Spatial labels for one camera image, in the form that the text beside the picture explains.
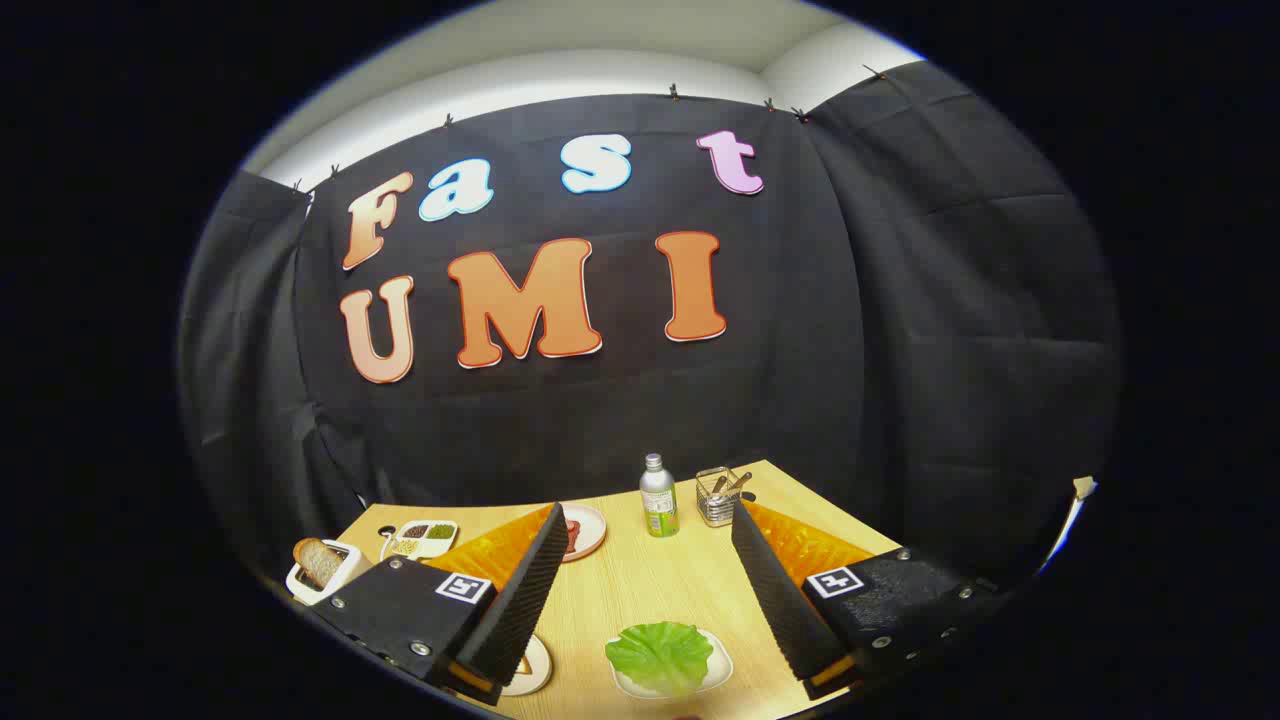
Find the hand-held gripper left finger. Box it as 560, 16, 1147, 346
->
308, 502, 571, 707

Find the white round plate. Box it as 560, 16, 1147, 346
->
498, 634, 553, 698

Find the wire cutlery basket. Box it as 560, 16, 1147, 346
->
696, 466, 746, 528

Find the white toaster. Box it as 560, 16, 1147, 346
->
286, 538, 363, 607

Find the silver bottle with green label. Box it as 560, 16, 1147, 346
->
640, 453, 680, 539

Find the green lettuce leaf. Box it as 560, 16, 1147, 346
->
605, 621, 714, 698

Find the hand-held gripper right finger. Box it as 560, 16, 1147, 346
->
730, 500, 1003, 701

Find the white divided dish with beans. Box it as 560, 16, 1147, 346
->
382, 519, 460, 561

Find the pink plate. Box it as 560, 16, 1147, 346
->
560, 503, 608, 563

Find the white square plate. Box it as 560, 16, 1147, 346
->
607, 628, 734, 700

